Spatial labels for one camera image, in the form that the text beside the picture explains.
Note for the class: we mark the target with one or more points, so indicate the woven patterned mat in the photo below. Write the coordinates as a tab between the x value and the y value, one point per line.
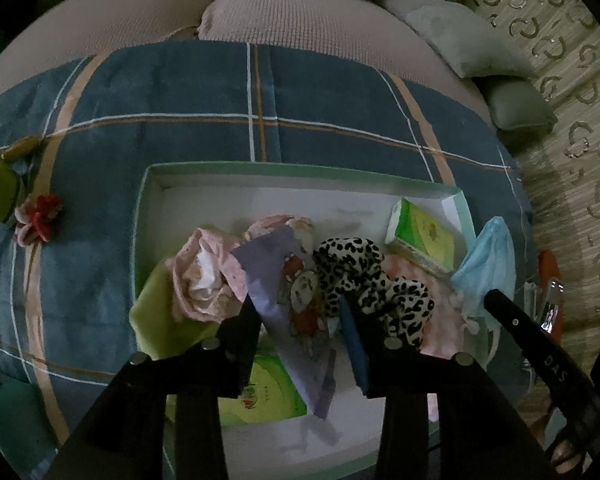
580	110

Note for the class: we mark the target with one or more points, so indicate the purple wipes packet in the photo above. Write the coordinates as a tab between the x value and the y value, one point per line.
275	280

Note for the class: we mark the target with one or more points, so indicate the pink white fuzzy cloth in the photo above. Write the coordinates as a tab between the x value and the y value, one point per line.
440	330

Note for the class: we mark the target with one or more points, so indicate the orange and silver object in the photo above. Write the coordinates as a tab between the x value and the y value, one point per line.
547	270

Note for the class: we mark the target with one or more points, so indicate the green sofa with mauve covers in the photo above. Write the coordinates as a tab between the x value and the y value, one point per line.
305	10

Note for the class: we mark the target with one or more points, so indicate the person's bare foot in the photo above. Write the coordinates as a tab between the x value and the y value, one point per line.
562	460

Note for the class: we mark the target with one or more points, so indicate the blue plaid blanket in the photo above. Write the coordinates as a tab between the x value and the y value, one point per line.
180	100

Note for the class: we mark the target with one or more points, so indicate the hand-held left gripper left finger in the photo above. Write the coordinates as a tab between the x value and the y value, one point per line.
240	350

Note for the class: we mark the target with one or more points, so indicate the lime green cloth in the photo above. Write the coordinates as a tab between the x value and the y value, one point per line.
155	320

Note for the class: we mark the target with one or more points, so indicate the green booklet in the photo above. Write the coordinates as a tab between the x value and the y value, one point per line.
265	395

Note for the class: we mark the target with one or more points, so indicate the small green tissue pack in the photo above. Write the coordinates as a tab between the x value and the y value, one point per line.
425	235

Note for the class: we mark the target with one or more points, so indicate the blue face mask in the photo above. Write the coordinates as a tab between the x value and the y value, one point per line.
490	260

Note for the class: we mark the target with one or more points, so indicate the leopard print scrunchie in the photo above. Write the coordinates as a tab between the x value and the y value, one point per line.
350	270

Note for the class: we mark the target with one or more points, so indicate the light green pillow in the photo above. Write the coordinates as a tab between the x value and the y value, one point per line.
465	40

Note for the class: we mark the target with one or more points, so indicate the white box with green rim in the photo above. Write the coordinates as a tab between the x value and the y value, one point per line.
330	205

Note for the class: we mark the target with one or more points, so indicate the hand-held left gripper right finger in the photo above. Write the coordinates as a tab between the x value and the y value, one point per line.
355	345

